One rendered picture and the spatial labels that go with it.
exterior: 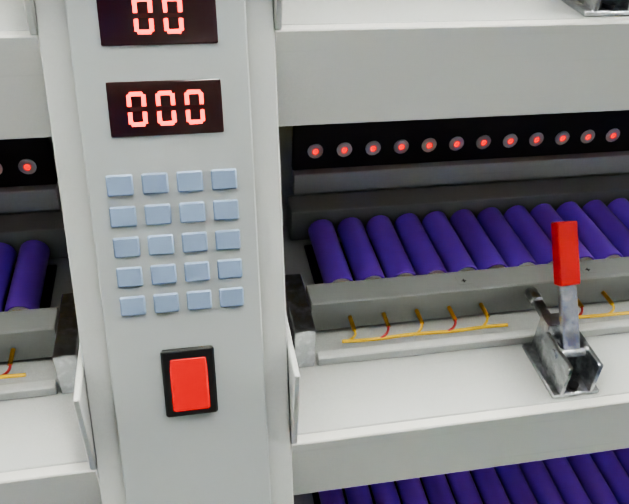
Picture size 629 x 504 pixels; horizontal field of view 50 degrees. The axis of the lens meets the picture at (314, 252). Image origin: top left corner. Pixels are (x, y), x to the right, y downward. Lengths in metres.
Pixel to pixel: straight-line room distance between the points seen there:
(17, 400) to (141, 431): 0.08
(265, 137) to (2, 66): 0.11
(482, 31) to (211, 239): 0.15
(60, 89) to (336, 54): 0.12
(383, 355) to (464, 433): 0.06
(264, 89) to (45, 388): 0.20
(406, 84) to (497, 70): 0.04
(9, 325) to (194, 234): 0.14
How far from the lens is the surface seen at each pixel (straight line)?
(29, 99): 0.31
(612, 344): 0.45
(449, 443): 0.39
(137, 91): 0.29
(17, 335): 0.40
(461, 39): 0.32
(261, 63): 0.30
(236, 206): 0.30
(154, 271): 0.31
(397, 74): 0.32
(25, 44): 0.30
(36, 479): 0.36
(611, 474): 0.61
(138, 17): 0.29
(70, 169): 0.30
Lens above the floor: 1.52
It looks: 17 degrees down
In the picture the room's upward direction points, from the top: 2 degrees counter-clockwise
